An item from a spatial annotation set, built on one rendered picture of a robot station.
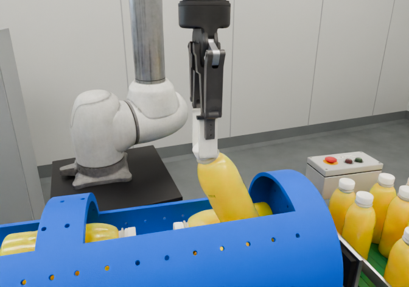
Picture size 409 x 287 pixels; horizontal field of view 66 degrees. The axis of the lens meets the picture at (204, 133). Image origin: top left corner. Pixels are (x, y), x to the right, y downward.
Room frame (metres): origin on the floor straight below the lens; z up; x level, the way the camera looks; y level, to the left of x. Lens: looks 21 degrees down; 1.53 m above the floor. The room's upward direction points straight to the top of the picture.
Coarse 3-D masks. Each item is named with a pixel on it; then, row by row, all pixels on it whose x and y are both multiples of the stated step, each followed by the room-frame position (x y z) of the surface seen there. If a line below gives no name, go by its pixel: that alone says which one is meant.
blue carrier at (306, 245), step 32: (256, 192) 0.66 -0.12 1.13; (288, 192) 0.49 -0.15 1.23; (32, 224) 0.54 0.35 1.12; (64, 224) 0.40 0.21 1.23; (128, 224) 0.59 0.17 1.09; (160, 224) 0.61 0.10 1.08; (224, 224) 0.42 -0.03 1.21; (256, 224) 0.43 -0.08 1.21; (288, 224) 0.44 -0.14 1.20; (320, 224) 0.44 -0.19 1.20; (0, 256) 0.35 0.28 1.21; (32, 256) 0.35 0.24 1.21; (64, 256) 0.36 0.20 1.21; (96, 256) 0.36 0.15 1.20; (128, 256) 0.37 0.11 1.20; (160, 256) 0.37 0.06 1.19; (192, 256) 0.38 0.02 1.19; (224, 256) 0.39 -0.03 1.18; (256, 256) 0.39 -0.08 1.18; (288, 256) 0.40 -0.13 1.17; (320, 256) 0.41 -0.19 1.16
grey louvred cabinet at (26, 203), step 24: (0, 48) 1.74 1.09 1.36; (0, 72) 1.64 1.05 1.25; (0, 96) 1.63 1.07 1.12; (0, 120) 1.62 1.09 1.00; (24, 120) 2.00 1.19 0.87; (0, 144) 1.61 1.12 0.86; (24, 144) 1.84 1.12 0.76; (0, 168) 1.60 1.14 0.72; (24, 168) 1.69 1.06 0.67; (0, 192) 1.59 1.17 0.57; (24, 192) 1.63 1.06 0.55; (0, 216) 1.58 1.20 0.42; (24, 216) 1.62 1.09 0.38
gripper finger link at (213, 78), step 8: (208, 56) 0.42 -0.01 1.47; (224, 56) 0.43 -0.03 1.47; (208, 64) 0.43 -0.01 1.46; (208, 72) 0.43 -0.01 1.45; (216, 72) 0.43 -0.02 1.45; (208, 80) 0.43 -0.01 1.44; (216, 80) 0.43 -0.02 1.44; (208, 88) 0.43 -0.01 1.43; (216, 88) 0.43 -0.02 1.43; (208, 96) 0.43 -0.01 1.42; (216, 96) 0.44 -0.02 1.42; (208, 104) 0.43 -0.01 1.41; (216, 104) 0.44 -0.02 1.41; (208, 112) 0.43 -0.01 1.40
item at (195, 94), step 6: (192, 42) 0.49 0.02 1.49; (192, 48) 0.49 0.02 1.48; (192, 54) 0.49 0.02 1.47; (192, 60) 0.50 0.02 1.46; (192, 66) 0.50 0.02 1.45; (198, 78) 0.50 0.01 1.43; (198, 84) 0.51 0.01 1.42; (198, 90) 0.51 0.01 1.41; (192, 96) 0.52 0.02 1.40; (198, 96) 0.51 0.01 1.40; (192, 102) 0.52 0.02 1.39
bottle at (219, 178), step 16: (208, 160) 0.47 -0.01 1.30; (224, 160) 0.48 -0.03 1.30; (208, 176) 0.47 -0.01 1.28; (224, 176) 0.46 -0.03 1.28; (240, 176) 0.50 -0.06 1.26; (208, 192) 0.47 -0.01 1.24; (224, 192) 0.46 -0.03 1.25; (240, 192) 0.48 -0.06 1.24; (224, 208) 0.47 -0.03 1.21; (240, 208) 0.47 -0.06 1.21
